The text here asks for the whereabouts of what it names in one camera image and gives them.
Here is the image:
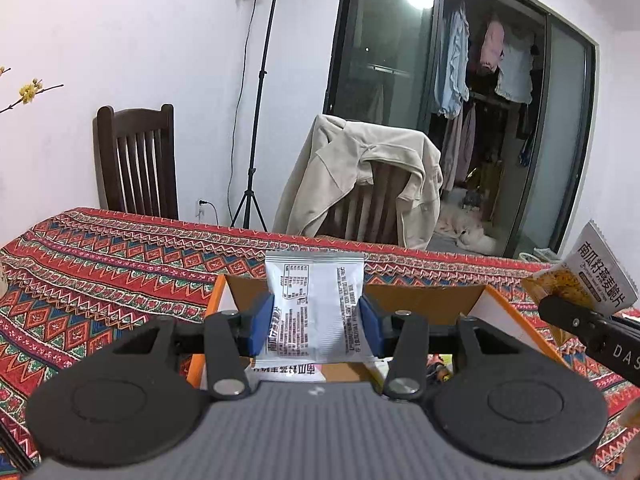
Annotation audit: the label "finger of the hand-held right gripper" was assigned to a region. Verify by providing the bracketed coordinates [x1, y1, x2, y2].
[537, 294, 610, 357]

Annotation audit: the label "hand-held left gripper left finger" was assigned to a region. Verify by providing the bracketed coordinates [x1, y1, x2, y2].
[112, 292, 276, 402]

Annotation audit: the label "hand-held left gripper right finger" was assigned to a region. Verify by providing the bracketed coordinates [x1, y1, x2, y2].
[357, 292, 527, 402]

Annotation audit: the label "white snack packet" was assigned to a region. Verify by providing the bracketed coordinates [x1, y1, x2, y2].
[253, 249, 377, 374]
[522, 218, 640, 354]

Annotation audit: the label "orange red cardboard box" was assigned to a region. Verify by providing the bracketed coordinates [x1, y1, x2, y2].
[187, 272, 574, 402]

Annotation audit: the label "colourful printed snack packet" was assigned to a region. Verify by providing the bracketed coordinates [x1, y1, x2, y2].
[425, 364, 457, 387]

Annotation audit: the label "dark wooden chair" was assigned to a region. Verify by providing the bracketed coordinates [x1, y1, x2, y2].
[95, 103, 180, 221]
[317, 161, 417, 247]

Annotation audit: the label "white fluffy dog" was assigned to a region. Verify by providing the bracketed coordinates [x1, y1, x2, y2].
[434, 199, 502, 256]

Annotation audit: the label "beige jacket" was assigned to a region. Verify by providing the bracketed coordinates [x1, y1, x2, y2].
[272, 113, 444, 252]

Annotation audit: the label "mauve hanging garments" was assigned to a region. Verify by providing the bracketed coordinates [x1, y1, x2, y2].
[442, 101, 479, 192]

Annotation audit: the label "white hanging top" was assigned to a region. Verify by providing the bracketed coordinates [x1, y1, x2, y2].
[494, 34, 535, 106]

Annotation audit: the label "studio light on tripod stand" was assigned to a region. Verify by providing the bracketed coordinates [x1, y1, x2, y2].
[229, 0, 302, 232]

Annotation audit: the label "light blue hanging shirt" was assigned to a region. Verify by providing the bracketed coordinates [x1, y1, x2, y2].
[432, 1, 471, 121]

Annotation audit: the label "black framed sliding glass door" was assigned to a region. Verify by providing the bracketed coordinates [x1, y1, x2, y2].
[322, 0, 599, 262]

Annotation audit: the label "pink hanging garment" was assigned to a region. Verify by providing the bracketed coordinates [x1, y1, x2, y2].
[479, 18, 506, 77]

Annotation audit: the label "yellow flower branches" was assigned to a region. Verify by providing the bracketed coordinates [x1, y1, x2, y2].
[0, 64, 65, 116]

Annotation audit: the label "black lamp cable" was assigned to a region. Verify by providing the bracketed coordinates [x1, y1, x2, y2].
[200, 0, 261, 222]

